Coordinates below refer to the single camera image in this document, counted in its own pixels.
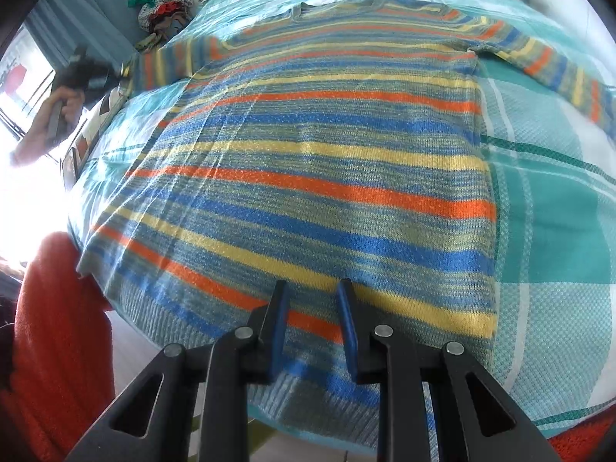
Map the person's left hand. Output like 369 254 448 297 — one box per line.
60 91 90 134

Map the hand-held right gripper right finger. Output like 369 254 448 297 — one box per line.
336 278 564 462

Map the red fleece cloth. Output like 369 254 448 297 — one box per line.
549 421 616 462
0 231 116 462

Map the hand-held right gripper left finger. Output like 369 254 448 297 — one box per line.
65 280 290 462

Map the striped knit sweater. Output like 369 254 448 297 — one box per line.
77 0 616 448

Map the teal plaid blanket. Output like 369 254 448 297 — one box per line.
62 0 616 448

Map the pile of colourful clothes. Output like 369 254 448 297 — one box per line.
135 0 194 51

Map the person's left forearm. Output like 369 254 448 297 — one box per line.
10 103 63 164

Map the blue curtain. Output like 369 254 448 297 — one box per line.
22 0 162 121

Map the window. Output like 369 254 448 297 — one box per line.
0 24 61 138

